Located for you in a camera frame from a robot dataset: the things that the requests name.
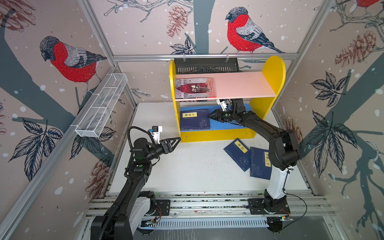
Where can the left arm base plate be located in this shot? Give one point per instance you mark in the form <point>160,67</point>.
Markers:
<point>162,208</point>

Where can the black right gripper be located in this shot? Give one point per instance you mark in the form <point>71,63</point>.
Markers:
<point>220,113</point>

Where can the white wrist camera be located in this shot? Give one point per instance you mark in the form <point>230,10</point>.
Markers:
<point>223,104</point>
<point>155,132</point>

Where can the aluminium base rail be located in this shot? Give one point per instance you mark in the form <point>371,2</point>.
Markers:
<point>198,211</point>

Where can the aluminium top crossbar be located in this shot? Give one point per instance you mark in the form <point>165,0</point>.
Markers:
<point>242,57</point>

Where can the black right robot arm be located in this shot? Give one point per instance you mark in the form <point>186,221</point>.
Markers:
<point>284,151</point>

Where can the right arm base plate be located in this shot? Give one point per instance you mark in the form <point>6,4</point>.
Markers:
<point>268,207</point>

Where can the yellow shelf with coloured boards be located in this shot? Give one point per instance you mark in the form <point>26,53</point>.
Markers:
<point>259,91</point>

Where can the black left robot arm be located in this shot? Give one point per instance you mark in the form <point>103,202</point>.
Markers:
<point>123,218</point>

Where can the white wire mesh basket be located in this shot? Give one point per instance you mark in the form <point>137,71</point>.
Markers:
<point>99,112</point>

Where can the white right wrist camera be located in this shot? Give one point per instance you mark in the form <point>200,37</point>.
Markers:
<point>223,104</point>

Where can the red illustrated book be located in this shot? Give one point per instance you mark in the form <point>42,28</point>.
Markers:
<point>195,88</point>

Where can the black perforated tray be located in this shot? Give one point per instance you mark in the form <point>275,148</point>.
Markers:
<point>206,66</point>

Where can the navy book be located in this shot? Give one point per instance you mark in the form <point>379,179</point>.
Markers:
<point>261,166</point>
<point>239,153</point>
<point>195,120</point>

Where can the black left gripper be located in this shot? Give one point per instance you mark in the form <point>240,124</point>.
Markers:
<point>167,148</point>

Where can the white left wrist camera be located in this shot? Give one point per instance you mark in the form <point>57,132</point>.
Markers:
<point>155,132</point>

